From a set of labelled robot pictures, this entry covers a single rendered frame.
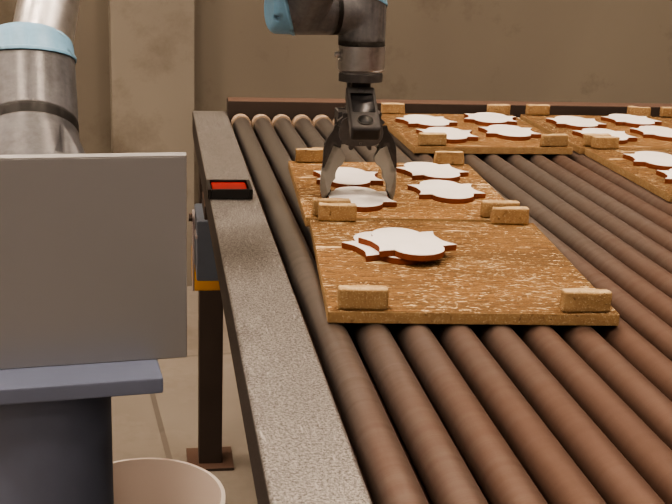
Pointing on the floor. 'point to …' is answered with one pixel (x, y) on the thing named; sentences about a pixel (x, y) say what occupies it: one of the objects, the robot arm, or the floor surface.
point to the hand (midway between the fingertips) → (358, 197)
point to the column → (64, 429)
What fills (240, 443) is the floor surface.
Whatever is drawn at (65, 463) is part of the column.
